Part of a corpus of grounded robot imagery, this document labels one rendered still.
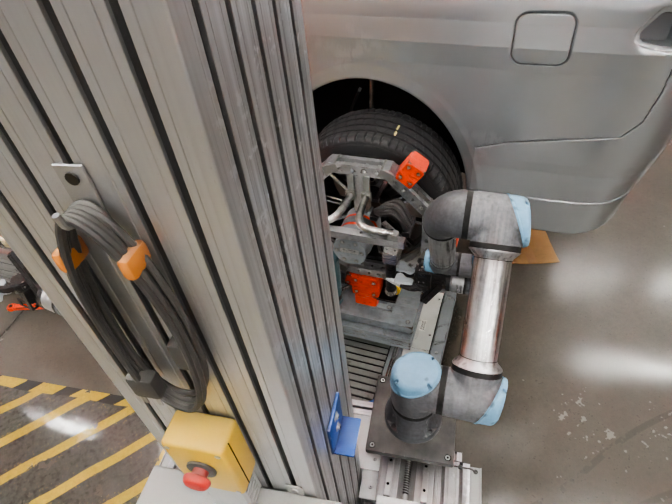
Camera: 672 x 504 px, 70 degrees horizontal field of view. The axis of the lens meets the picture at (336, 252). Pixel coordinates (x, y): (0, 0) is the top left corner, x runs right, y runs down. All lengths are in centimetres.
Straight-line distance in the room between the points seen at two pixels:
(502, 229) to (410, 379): 40
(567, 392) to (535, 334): 33
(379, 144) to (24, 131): 138
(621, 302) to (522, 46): 166
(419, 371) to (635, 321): 184
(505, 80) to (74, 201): 145
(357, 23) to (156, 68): 143
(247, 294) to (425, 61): 137
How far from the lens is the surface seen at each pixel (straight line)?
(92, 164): 41
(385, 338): 234
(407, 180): 164
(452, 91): 174
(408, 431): 130
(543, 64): 169
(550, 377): 251
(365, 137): 171
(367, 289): 206
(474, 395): 117
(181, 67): 32
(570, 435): 238
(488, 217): 112
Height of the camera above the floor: 203
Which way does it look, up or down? 43 degrees down
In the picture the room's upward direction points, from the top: 7 degrees counter-clockwise
